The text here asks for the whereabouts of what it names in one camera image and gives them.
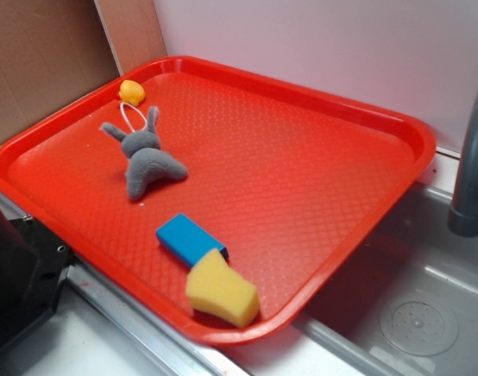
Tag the grey faucet pipe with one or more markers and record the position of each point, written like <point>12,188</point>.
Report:
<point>463,213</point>

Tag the blue rectangular block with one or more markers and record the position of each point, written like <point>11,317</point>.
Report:
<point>187,241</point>

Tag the yellow sponge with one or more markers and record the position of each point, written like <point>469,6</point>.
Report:
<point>213,287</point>

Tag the grey toy sink basin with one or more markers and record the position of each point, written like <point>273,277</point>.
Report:
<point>404,303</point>

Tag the red plastic tray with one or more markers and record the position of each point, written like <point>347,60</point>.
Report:
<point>289,179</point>

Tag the brown cardboard panel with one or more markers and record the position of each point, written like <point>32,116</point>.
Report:
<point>54,52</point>

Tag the grey plush bunny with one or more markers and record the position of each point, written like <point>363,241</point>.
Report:
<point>147,162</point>

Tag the yellow rubber duck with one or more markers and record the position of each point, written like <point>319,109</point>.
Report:
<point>131,92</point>

